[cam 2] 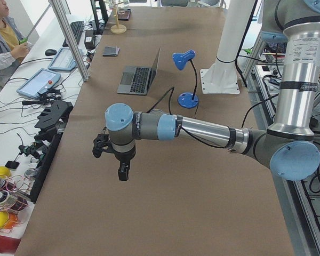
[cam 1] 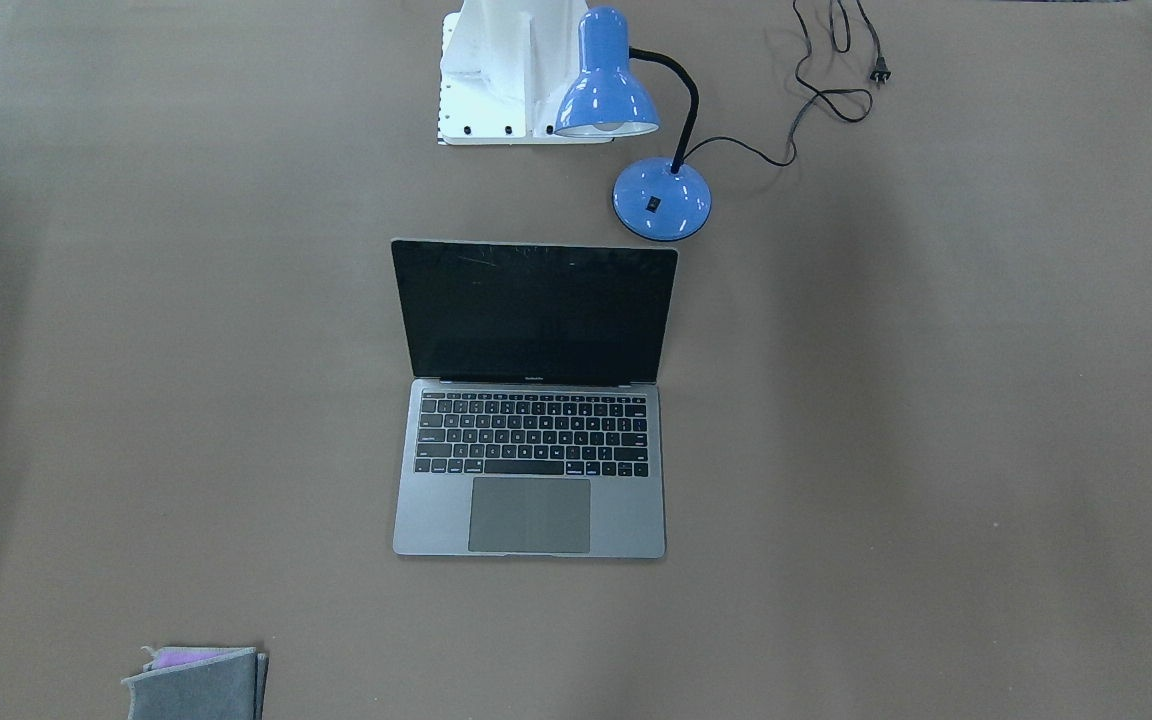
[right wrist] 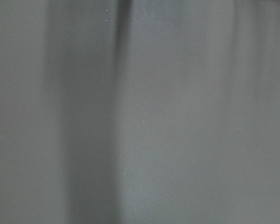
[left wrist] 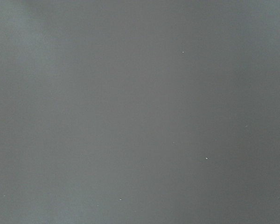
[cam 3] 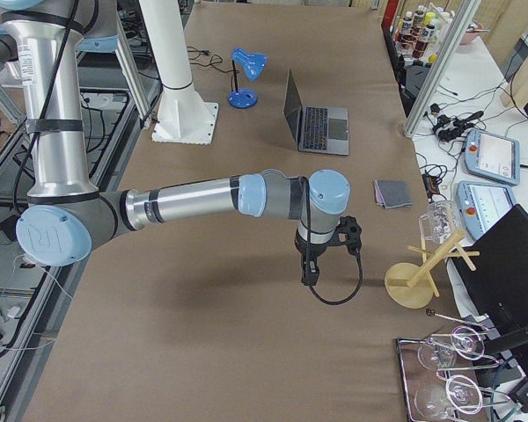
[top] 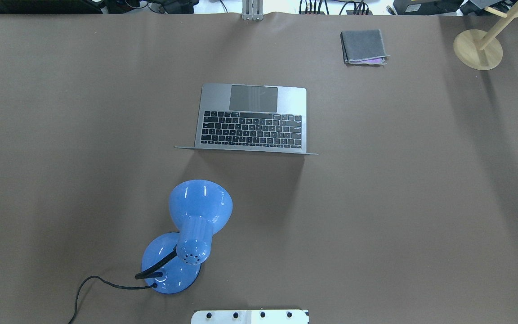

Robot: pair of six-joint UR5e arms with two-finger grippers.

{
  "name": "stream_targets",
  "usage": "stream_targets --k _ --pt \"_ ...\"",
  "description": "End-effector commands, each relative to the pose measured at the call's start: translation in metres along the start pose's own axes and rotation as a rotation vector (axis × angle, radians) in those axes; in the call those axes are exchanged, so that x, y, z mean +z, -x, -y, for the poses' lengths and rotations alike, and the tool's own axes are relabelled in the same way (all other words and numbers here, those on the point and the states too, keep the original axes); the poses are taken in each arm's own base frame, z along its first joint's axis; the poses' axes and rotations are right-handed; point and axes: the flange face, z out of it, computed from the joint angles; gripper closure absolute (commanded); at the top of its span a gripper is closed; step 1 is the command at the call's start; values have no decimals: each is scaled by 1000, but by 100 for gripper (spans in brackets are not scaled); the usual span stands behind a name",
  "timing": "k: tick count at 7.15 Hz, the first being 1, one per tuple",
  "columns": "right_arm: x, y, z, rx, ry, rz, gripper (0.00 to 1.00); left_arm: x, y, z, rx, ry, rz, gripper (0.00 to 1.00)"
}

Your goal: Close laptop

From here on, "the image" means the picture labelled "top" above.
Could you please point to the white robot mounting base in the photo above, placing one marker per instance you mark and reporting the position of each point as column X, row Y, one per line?
column 259, row 316

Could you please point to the silver aluminium frame post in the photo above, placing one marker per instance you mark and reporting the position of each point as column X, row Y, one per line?
column 252, row 10

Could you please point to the folded grey cloth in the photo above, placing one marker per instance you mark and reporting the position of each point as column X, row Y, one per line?
column 363, row 47

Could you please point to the blue desk lamp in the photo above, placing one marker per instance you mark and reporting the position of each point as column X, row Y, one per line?
column 199, row 209

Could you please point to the grey laptop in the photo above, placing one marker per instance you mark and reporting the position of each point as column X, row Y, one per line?
column 254, row 118

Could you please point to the wooden cup stand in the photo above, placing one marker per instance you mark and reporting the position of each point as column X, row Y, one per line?
column 480, row 49

